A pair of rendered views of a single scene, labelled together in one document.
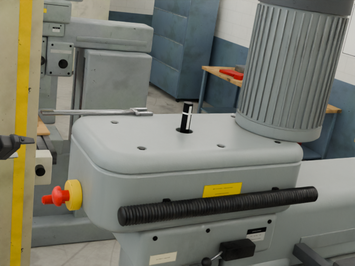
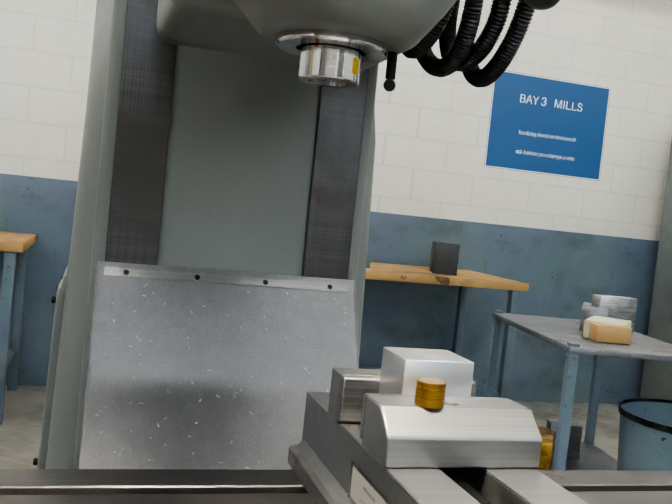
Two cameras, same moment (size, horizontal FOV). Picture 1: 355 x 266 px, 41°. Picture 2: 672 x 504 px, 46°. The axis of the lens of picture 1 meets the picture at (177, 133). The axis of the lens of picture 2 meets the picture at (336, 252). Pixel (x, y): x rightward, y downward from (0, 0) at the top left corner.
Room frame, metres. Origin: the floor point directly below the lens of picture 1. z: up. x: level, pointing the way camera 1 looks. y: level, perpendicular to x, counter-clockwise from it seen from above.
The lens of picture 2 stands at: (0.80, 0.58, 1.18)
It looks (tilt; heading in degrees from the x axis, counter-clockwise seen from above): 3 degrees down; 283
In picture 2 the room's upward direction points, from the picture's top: 6 degrees clockwise
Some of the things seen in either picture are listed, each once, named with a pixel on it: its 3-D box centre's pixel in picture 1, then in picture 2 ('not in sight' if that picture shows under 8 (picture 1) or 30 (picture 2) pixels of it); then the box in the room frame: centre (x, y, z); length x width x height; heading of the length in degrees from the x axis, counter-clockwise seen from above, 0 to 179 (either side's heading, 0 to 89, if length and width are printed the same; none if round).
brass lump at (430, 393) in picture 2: not in sight; (430, 392); (0.86, 0.00, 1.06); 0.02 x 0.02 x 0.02
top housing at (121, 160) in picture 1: (185, 164); not in sight; (0.97, -0.03, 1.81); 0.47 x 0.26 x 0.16; 120
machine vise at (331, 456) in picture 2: not in sight; (431, 463); (0.86, -0.04, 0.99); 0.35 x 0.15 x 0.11; 120
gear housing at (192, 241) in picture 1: (187, 215); not in sight; (0.98, -0.05, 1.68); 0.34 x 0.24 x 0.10; 120
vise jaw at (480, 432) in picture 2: not in sight; (450, 429); (0.84, -0.02, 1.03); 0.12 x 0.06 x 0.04; 30
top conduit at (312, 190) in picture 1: (226, 202); not in sight; (0.85, -0.12, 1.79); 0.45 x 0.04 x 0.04; 120
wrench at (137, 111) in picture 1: (98, 112); not in sight; (0.99, 0.18, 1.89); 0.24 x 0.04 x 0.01; 120
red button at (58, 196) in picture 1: (61, 196); not in sight; (0.84, 0.21, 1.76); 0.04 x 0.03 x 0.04; 30
